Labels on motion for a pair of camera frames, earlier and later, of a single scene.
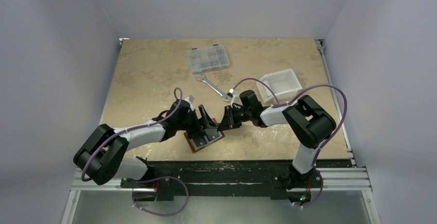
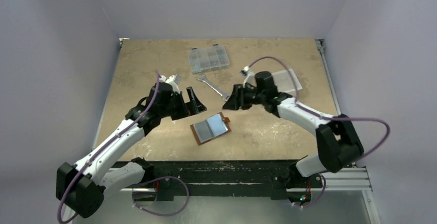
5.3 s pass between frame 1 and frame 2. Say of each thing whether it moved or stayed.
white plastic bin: stayed
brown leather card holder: moved
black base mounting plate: stayed
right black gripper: moved
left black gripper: moved
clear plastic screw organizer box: stayed
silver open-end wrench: stayed
